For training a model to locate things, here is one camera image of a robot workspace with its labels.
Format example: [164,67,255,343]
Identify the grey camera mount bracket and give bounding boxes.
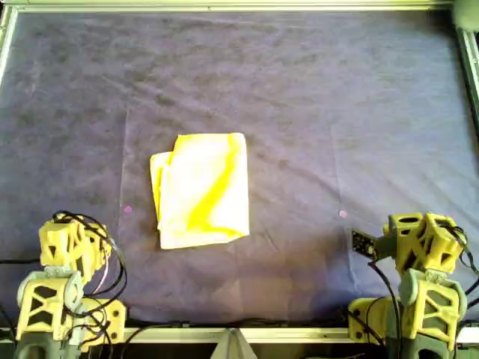
[373,215,396,263]

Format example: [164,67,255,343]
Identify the purple table cover sheet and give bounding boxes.
[0,10,479,330]

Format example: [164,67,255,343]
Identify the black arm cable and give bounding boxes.
[445,222,479,300]
[52,211,128,345]

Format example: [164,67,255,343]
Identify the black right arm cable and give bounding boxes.
[445,222,479,300]

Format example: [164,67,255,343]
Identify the pink-white left arm wire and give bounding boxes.
[93,257,110,295]

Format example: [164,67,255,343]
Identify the aluminium table frame rail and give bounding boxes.
[0,0,454,14]
[454,28,479,135]
[0,325,479,345]
[0,6,19,89]

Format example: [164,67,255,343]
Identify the grey rounded blurry object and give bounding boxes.
[450,0,479,29]

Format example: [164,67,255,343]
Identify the grey wedge-shaped mount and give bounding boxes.
[212,328,257,359]

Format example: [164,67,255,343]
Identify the yellow microfibre cloth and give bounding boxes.
[149,131,251,251]

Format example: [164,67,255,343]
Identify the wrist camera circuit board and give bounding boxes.
[350,228,377,259]

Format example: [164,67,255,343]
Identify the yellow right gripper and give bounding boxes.
[388,212,426,270]

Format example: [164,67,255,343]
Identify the thin black camera cable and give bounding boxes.
[351,261,403,349]

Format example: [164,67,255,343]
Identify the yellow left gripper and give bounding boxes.
[85,223,113,280]

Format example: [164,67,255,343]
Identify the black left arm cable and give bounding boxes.
[52,211,128,345]

